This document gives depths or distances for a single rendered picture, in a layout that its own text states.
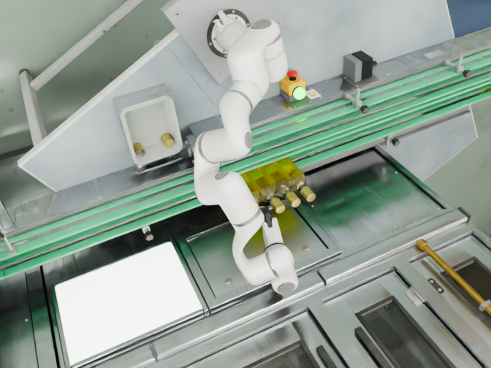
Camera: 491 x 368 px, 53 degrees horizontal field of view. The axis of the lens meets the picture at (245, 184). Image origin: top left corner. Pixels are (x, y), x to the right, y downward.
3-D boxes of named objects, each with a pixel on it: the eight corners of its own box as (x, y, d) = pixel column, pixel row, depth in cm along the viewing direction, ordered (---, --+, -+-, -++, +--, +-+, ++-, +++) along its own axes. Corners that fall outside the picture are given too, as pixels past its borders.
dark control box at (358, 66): (342, 74, 191) (354, 82, 185) (343, 55, 186) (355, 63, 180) (359, 68, 193) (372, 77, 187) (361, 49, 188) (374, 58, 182)
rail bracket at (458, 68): (439, 65, 193) (464, 79, 184) (442, 47, 188) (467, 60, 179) (447, 62, 194) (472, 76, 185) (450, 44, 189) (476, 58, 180)
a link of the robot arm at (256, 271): (258, 199, 129) (291, 258, 138) (215, 220, 131) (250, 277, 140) (260, 215, 122) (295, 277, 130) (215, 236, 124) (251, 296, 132)
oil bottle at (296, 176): (266, 162, 183) (294, 195, 168) (265, 150, 179) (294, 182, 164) (279, 157, 184) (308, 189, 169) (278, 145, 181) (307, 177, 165)
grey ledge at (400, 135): (268, 169, 199) (281, 184, 191) (267, 151, 193) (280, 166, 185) (453, 101, 224) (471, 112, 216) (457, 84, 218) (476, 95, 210)
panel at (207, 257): (52, 290, 161) (69, 377, 137) (49, 284, 159) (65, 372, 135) (291, 196, 185) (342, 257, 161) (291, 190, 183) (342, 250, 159)
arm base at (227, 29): (198, 26, 151) (219, 41, 140) (227, -2, 151) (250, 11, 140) (225, 60, 162) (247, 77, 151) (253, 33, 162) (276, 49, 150)
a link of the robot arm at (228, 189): (279, 185, 131) (240, 189, 141) (243, 117, 123) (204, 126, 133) (247, 224, 121) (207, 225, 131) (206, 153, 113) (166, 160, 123)
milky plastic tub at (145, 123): (129, 154, 170) (135, 167, 164) (112, 98, 156) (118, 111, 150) (176, 139, 175) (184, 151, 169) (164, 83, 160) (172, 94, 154)
